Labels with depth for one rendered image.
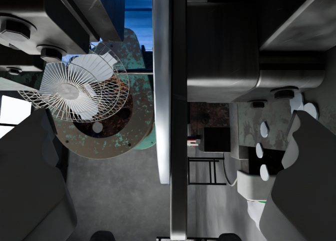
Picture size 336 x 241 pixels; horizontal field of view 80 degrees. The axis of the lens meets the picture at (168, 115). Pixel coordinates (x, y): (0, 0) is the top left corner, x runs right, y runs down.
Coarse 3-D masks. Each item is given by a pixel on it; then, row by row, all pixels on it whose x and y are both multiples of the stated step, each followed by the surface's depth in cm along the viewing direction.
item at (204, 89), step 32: (192, 32) 18; (224, 32) 18; (256, 32) 17; (192, 64) 17; (224, 64) 17; (256, 64) 17; (288, 64) 17; (320, 64) 17; (192, 96) 23; (224, 96) 22; (256, 96) 22; (288, 96) 18
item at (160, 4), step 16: (160, 0) 8; (160, 16) 9; (160, 32) 9; (160, 48) 9; (160, 64) 9; (160, 80) 9; (160, 96) 10; (160, 112) 10; (160, 128) 11; (160, 144) 11; (160, 160) 12; (160, 176) 14
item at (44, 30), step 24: (0, 0) 18; (24, 0) 18; (48, 0) 19; (72, 0) 22; (0, 24) 20; (24, 24) 20; (48, 24) 20; (72, 24) 23; (24, 48) 26; (48, 48) 25; (72, 48) 26
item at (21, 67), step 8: (0, 48) 31; (8, 48) 31; (0, 56) 31; (8, 56) 31; (16, 56) 31; (24, 56) 31; (32, 56) 31; (0, 64) 31; (8, 64) 31; (16, 64) 31; (24, 64) 31; (32, 64) 31; (40, 64) 32; (8, 72) 32; (16, 72) 32
